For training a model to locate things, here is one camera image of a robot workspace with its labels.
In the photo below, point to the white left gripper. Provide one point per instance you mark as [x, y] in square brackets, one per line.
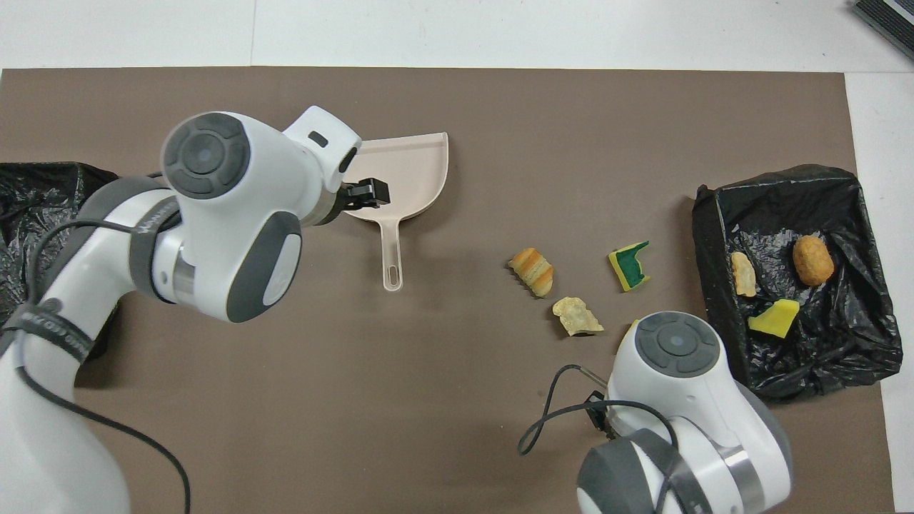
[335, 153]

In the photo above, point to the beige plastic dustpan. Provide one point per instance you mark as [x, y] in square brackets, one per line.
[414, 171]

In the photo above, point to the pale bread piece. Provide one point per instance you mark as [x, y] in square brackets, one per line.
[575, 315]

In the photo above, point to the green yellow sponge piece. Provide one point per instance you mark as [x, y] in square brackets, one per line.
[628, 268]

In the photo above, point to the striped croissant piece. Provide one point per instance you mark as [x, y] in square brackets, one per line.
[534, 271]
[743, 275]

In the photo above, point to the brown bread roll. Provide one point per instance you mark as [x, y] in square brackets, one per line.
[812, 261]

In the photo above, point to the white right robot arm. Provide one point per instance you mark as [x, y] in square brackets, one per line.
[678, 400]

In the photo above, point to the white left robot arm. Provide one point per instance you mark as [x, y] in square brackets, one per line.
[221, 235]

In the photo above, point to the black bag lined bin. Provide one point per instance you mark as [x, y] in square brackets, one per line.
[842, 343]
[28, 193]

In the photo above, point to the brown table mat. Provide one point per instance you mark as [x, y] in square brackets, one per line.
[571, 107]

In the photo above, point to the black ribbed device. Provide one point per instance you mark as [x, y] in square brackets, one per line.
[889, 21]

